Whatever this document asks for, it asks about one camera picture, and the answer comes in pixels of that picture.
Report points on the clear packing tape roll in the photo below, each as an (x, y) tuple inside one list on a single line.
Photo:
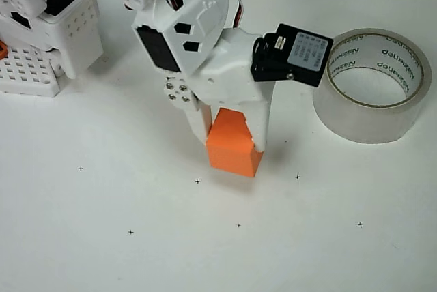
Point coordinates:
[(372, 121)]

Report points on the orange table clamp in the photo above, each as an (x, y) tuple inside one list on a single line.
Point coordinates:
[(2, 50)]

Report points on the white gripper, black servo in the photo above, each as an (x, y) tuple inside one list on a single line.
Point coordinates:
[(229, 82)]

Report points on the orange cube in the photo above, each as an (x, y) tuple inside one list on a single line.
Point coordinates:
[(232, 148)]

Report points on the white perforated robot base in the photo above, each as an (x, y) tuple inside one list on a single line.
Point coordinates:
[(78, 39)]

